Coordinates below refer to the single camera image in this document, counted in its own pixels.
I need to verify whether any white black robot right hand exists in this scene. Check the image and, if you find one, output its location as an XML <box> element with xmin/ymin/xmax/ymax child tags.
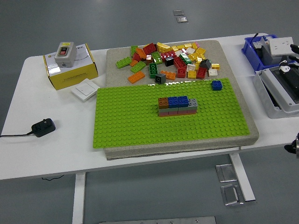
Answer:
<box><xmin>278</xmin><ymin>43</ymin><xmax>299</xmax><ymax>87</ymax></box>

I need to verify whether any dark grey slope brick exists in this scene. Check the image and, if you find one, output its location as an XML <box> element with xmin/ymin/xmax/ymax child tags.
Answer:
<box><xmin>199</xmin><ymin>59</ymin><xmax>212</xmax><ymax>70</ymax></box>

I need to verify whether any grey two-by-four brick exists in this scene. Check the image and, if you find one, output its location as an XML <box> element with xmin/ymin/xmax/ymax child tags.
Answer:
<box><xmin>178</xmin><ymin>98</ymin><xmax>198</xmax><ymax>112</ymax></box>

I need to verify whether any dark green brick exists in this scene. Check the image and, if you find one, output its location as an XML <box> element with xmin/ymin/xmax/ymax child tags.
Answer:
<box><xmin>179</xmin><ymin>53</ymin><xmax>192</xmax><ymax>64</ymax></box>
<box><xmin>149</xmin><ymin>63</ymin><xmax>158</xmax><ymax>79</ymax></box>

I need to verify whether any red two-by-four brick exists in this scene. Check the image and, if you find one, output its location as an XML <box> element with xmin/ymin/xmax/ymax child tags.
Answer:
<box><xmin>173</xmin><ymin>56</ymin><xmax>187</xmax><ymax>70</ymax></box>

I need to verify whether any pink two-by-four brick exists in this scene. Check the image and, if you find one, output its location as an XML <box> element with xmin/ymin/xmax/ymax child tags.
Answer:
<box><xmin>158</xmin><ymin>111</ymin><xmax>178</xmax><ymax>118</ymax></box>
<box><xmin>177</xmin><ymin>109</ymin><xmax>197</xmax><ymax>117</ymax></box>

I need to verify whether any orange two-by-four brick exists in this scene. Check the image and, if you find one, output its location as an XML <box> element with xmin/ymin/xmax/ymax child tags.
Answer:
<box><xmin>160</xmin><ymin>70</ymin><xmax>177</xmax><ymax>81</ymax></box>
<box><xmin>128</xmin><ymin>71</ymin><xmax>146</xmax><ymax>84</ymax></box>

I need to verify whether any glossy red brick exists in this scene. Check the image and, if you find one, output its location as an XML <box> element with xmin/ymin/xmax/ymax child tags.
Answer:
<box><xmin>160</xmin><ymin>51</ymin><xmax>177</xmax><ymax>62</ymax></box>

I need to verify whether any yellow curved brick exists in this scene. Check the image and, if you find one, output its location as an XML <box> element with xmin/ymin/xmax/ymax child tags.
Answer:
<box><xmin>157</xmin><ymin>42</ymin><xmax>172</xmax><ymax>54</ymax></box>

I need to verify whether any dark grey two-by-two brick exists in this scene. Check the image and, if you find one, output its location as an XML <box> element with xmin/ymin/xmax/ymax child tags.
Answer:
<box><xmin>154</xmin><ymin>73</ymin><xmax>167</xmax><ymax>84</ymax></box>

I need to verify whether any brown two-by-two brick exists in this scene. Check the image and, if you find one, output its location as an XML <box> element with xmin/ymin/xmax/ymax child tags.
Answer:
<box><xmin>157</xmin><ymin>97</ymin><xmax>169</xmax><ymax>110</ymax></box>

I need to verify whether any light green two-by-four brick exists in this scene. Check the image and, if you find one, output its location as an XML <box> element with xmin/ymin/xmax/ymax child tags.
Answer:
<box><xmin>130</xmin><ymin>61</ymin><xmax>147</xmax><ymax>74</ymax></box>
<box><xmin>116</xmin><ymin>56</ymin><xmax>133</xmax><ymax>69</ymax></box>

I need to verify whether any green studded baseplate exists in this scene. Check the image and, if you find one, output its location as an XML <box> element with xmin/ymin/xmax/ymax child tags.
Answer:
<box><xmin>92</xmin><ymin>78</ymin><xmax>250</xmax><ymax>150</ymax></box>

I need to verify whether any dark grey metal box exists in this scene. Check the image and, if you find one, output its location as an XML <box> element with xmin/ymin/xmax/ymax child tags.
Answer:
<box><xmin>258</xmin><ymin>45</ymin><xmax>290</xmax><ymax>66</ymax></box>

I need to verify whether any white socket panel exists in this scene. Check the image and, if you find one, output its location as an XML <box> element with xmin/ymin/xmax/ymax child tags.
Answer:
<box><xmin>268</xmin><ymin>36</ymin><xmax>294</xmax><ymax>56</ymax></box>

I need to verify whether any small white grey device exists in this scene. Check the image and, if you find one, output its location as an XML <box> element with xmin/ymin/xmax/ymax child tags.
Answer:
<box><xmin>253</xmin><ymin>36</ymin><xmax>270</xmax><ymax>50</ymax></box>

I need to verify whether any blue plastic bin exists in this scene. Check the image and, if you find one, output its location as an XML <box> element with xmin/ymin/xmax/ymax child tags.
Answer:
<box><xmin>242</xmin><ymin>34</ymin><xmax>297</xmax><ymax>72</ymax></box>

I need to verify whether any white table leg with foot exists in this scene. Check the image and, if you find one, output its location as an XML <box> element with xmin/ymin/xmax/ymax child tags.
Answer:
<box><xmin>228</xmin><ymin>153</ymin><xmax>256</xmax><ymax>203</ymax></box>

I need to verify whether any metal floor outlet cover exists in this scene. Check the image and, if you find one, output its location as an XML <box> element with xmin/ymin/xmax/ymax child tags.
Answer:
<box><xmin>220</xmin><ymin>184</ymin><xmax>245</xmax><ymax>206</ymax></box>
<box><xmin>215</xmin><ymin>164</ymin><xmax>238</xmax><ymax>183</ymax></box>

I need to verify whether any grey-brown foam mat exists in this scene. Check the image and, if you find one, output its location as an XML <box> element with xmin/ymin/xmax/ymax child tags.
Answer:
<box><xmin>104</xmin><ymin>40</ymin><xmax>259</xmax><ymax>161</ymax></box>

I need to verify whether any long grey metal plate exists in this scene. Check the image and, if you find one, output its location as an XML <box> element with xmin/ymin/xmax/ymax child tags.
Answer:
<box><xmin>98</xmin><ymin>216</ymin><xmax>217</xmax><ymax>224</ymax></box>

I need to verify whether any yellow white cardboard box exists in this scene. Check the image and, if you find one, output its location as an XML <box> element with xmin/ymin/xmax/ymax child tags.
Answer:
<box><xmin>43</xmin><ymin>43</ymin><xmax>99</xmax><ymax>91</ymax></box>

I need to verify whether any black power adapter plug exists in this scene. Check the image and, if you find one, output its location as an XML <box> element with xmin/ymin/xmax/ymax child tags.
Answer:
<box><xmin>31</xmin><ymin>118</ymin><xmax>56</xmax><ymax>138</ymax></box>

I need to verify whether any grey electrical enclosure box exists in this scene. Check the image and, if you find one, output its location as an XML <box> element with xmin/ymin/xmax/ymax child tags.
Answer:
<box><xmin>252</xmin><ymin>63</ymin><xmax>299</xmax><ymax>119</ymax></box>

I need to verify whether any white wall switch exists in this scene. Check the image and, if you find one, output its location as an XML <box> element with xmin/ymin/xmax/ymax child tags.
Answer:
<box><xmin>71</xmin><ymin>78</ymin><xmax>100</xmax><ymax>101</ymax></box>

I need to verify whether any grey push-button switch box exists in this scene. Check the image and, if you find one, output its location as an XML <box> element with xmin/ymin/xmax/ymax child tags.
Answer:
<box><xmin>54</xmin><ymin>41</ymin><xmax>78</xmax><ymax>68</ymax></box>

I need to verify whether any thin black wire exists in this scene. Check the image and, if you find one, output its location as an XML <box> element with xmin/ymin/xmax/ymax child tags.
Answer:
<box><xmin>42</xmin><ymin>175</ymin><xmax>65</xmax><ymax>181</ymax></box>

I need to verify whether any black adapter cord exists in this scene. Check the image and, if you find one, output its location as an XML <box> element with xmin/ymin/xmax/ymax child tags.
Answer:
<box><xmin>0</xmin><ymin>131</ymin><xmax>35</xmax><ymax>138</ymax></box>

